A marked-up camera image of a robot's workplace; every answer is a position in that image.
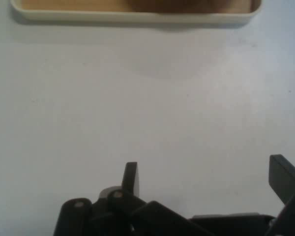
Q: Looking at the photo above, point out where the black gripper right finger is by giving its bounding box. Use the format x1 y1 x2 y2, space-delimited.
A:
265 154 295 236

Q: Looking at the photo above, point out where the wooden tray with white rim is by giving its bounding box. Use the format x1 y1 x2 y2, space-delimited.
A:
10 0 263 25

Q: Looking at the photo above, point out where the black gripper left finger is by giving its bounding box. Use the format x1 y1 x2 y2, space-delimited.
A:
53 161 212 236

